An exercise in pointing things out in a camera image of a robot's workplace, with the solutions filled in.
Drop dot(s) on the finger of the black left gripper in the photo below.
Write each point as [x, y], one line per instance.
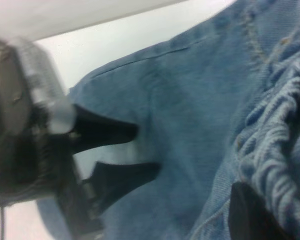
[117, 180]
[102, 132]

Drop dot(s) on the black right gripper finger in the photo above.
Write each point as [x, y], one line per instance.
[250, 220]

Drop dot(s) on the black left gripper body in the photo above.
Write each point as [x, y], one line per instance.
[47, 170]

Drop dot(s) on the blue denim shorts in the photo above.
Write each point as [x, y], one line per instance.
[190, 112]

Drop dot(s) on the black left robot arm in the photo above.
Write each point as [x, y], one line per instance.
[0, 162]

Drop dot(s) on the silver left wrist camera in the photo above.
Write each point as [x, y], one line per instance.
[40, 75]

